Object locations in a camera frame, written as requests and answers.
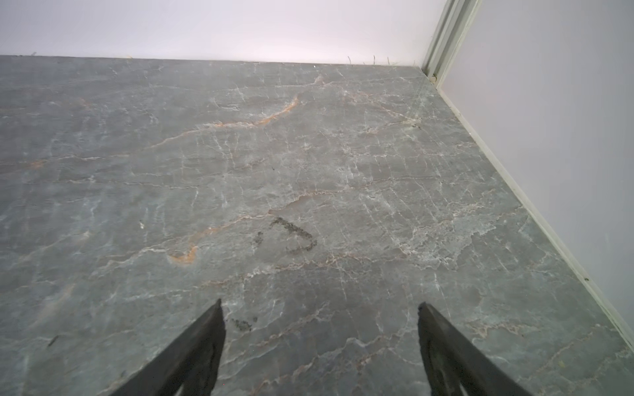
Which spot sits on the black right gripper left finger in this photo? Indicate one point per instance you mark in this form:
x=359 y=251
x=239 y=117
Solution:
x=189 y=365

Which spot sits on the aluminium right corner post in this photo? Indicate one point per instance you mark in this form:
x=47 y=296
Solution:
x=455 y=21

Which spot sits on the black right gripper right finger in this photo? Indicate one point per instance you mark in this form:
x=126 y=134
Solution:
x=453 y=365

